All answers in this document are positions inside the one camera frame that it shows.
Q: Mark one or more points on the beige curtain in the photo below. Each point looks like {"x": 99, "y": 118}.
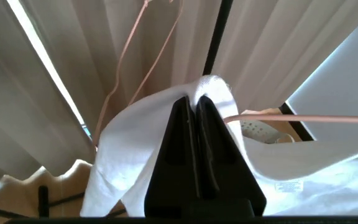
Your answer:
{"x": 73, "y": 46}

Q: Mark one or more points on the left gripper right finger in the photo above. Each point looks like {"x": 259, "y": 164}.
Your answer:
{"x": 228, "y": 174}

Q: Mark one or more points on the white laundry basket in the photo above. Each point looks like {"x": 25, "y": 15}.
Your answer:
{"x": 259, "y": 132}

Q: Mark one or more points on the black clothes rack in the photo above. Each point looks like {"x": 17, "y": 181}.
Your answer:
{"x": 217, "y": 37}

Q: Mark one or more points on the white printed t-shirt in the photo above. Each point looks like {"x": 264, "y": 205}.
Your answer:
{"x": 129, "y": 140}

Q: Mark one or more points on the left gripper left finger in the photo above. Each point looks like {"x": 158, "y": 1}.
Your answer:
{"x": 172, "y": 174}

